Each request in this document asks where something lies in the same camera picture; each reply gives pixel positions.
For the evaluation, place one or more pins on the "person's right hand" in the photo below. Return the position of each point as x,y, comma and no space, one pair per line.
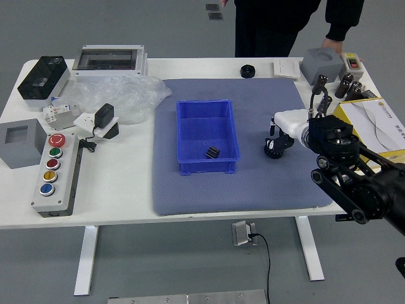
224,2

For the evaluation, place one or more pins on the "big black gear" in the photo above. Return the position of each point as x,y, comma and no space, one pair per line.
275,155

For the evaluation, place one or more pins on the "black power adapter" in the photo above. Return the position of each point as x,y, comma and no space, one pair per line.
104,115

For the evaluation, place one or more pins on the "dark floor hatch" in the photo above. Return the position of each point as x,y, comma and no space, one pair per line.
215,16
212,7

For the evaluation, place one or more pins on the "five-button control box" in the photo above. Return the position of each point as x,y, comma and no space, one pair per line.
60,196

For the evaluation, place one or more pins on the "clear plastic bag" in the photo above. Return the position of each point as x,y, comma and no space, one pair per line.
126,92

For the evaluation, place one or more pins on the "yellow and white carton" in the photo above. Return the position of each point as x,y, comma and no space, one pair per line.
364,120

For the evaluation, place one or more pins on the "person's left hand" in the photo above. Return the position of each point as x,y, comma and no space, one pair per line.
332,44

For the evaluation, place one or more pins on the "grey-blue foam mat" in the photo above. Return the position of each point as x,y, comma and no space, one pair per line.
253,190

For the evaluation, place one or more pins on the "person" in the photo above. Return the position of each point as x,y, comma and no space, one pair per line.
269,25

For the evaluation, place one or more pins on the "white distribution box clear window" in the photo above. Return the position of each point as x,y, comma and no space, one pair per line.
109,58

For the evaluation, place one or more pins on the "white table leg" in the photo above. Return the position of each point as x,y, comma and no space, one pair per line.
311,250
85,259

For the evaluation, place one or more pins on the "grey metal plate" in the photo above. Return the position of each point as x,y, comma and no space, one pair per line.
186,298

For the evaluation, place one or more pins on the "person's left forearm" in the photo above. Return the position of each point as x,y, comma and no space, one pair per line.
345,22

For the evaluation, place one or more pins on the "black socket base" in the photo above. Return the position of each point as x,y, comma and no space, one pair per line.
112,133

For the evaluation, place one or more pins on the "grey block with round hole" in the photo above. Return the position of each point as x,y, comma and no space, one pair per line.
316,68

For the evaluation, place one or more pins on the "small black flat block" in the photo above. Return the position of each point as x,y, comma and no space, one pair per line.
369,94

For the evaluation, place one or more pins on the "blue plastic box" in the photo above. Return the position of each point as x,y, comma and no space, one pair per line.
196,133

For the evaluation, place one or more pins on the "small black gear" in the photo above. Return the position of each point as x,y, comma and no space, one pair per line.
212,152

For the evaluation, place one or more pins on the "grey block with square hole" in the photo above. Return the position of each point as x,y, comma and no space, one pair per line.
22,155

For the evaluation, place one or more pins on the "white circuit breaker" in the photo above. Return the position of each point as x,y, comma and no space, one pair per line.
60,115

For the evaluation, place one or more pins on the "silver floor socket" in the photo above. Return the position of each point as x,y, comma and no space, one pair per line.
240,234

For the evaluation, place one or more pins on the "white box with black lid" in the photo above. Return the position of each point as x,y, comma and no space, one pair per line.
41,79

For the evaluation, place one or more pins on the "white wall switch panel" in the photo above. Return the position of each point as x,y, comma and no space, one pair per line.
286,68

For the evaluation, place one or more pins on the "white socket plate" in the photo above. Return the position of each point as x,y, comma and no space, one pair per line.
83,120

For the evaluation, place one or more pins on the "black table height controller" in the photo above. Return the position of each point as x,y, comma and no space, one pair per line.
341,218

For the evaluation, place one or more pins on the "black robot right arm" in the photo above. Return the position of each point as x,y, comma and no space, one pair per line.
332,136

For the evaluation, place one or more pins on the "beige two-button switch box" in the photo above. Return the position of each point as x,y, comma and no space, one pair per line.
352,63

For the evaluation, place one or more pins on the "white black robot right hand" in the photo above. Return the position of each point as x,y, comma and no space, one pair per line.
291,122

